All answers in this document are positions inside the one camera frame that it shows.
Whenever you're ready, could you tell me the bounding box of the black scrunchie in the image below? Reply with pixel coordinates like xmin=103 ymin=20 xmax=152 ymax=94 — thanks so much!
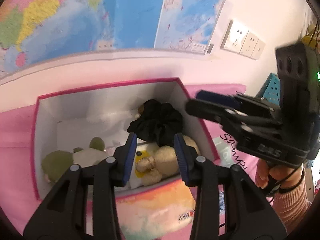
xmin=126 ymin=99 xmax=184 ymax=147

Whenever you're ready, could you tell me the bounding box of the pink cardboard box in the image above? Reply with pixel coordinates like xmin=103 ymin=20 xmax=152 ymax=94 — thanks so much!
xmin=31 ymin=77 xmax=222 ymax=200

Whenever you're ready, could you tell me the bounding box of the blue perforated basket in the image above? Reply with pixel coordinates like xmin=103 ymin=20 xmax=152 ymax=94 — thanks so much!
xmin=255 ymin=73 xmax=282 ymax=105

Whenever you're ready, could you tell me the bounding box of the white wall socket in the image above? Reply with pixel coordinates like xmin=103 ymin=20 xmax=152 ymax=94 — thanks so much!
xmin=220 ymin=19 xmax=249 ymax=53
xmin=239 ymin=32 xmax=260 ymax=57
xmin=252 ymin=39 xmax=266 ymax=60

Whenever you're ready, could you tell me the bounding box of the yellow object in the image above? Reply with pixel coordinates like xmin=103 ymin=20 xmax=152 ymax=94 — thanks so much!
xmin=301 ymin=24 xmax=320 ymax=49

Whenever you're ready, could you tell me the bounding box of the blue checkered scrunchie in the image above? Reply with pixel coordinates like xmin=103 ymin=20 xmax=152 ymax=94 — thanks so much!
xmin=218 ymin=190 xmax=227 ymax=214

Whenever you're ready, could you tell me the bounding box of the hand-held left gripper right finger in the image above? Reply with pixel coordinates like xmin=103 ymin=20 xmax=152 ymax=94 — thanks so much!
xmin=174 ymin=132 xmax=288 ymax=240

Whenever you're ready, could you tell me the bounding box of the pink printed blanket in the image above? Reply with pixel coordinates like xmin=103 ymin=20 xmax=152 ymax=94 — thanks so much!
xmin=0 ymin=84 xmax=275 ymax=240

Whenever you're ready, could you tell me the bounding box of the person's right hand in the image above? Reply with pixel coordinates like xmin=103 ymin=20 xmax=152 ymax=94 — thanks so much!
xmin=255 ymin=159 xmax=304 ymax=197

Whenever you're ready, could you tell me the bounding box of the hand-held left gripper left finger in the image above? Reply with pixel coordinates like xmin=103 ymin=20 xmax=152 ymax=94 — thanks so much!
xmin=22 ymin=132 xmax=138 ymax=240

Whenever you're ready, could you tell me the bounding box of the colourful wall map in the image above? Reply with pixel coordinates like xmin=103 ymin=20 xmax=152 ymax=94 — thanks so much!
xmin=0 ymin=0 xmax=230 ymax=80

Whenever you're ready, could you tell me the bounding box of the green frog plush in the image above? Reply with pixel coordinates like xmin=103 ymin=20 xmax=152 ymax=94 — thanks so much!
xmin=41 ymin=137 xmax=110 ymax=185

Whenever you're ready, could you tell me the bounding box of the beige teddy bear plush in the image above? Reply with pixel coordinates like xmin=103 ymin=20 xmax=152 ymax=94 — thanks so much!
xmin=135 ymin=135 xmax=202 ymax=187

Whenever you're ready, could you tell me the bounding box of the pastel tissue pack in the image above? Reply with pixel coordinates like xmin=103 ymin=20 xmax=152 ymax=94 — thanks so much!
xmin=86 ymin=177 xmax=198 ymax=240

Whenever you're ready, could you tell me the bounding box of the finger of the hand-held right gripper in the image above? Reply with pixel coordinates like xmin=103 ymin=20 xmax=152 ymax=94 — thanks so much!
xmin=196 ymin=90 xmax=282 ymax=120
xmin=185 ymin=99 xmax=283 ymax=140

